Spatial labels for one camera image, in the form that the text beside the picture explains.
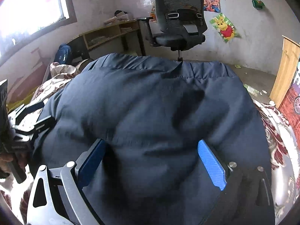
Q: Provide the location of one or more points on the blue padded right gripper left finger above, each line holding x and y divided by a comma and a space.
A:
88, 162

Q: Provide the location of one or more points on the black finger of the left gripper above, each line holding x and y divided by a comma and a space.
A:
42, 125

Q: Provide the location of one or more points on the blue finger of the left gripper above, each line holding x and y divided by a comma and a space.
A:
29, 108

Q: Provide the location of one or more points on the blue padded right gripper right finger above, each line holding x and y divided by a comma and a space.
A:
215, 167

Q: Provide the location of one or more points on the dark navy padded jacket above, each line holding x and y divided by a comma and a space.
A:
152, 140

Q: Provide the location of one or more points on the person's left hand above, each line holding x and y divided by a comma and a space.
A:
7, 158

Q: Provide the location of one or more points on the yellow green bag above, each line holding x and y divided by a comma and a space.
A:
26, 100

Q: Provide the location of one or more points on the floral white red bedspread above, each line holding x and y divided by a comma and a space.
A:
278, 145

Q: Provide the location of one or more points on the green wrapper on floor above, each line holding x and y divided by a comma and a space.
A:
251, 90

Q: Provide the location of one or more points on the blue printed bicycle curtain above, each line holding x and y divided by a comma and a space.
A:
290, 104

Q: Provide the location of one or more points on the wooden desk with shelf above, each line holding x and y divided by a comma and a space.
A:
82, 44

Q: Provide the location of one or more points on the clutter pile on desk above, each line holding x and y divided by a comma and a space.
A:
118, 17

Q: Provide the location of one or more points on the light wooden cabinet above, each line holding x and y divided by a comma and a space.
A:
287, 68

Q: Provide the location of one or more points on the Winnie the Pooh poster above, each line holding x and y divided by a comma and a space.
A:
224, 27

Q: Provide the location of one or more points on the black mesh office chair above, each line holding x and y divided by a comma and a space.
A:
181, 22

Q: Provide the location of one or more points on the anime cartoon poster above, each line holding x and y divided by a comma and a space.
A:
212, 6

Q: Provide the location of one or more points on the green hanging pouch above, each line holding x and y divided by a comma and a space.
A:
258, 4

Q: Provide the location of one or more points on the window with brown frame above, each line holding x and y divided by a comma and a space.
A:
23, 21

